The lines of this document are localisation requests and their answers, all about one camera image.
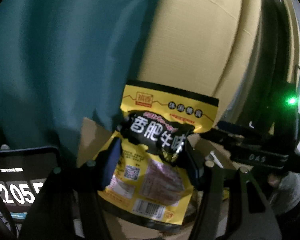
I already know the yellow black beef snack bag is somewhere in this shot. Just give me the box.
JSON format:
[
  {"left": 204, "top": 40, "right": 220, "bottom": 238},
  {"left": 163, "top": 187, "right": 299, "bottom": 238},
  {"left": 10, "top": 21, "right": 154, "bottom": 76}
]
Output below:
[{"left": 98, "top": 81, "right": 219, "bottom": 230}]

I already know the brown cardboard box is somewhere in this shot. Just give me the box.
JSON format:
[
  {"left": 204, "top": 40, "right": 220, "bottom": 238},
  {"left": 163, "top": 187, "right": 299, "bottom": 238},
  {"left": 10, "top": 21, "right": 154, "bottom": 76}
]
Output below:
[{"left": 76, "top": 116, "right": 239, "bottom": 240}]

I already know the tablet showing clock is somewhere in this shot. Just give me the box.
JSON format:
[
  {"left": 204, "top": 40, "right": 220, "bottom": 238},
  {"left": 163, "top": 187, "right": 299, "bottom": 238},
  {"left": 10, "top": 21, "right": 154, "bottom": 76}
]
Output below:
[{"left": 0, "top": 146, "right": 59, "bottom": 223}]

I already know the black window frame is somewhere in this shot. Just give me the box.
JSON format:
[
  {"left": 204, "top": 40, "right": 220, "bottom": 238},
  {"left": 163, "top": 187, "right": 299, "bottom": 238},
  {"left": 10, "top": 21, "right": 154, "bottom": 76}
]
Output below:
[{"left": 237, "top": 0, "right": 294, "bottom": 131}]

